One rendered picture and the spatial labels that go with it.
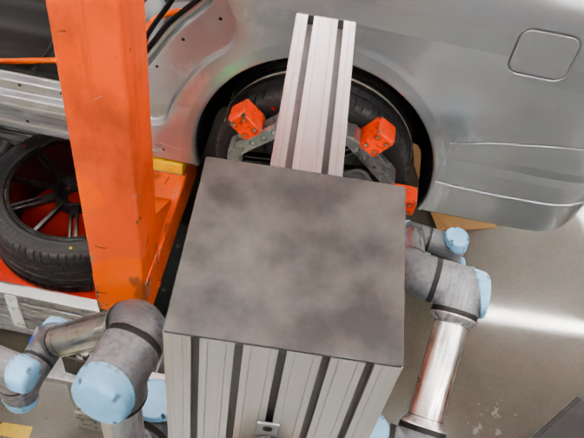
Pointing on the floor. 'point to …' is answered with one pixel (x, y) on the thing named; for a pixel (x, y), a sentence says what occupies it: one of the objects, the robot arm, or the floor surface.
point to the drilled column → (83, 416)
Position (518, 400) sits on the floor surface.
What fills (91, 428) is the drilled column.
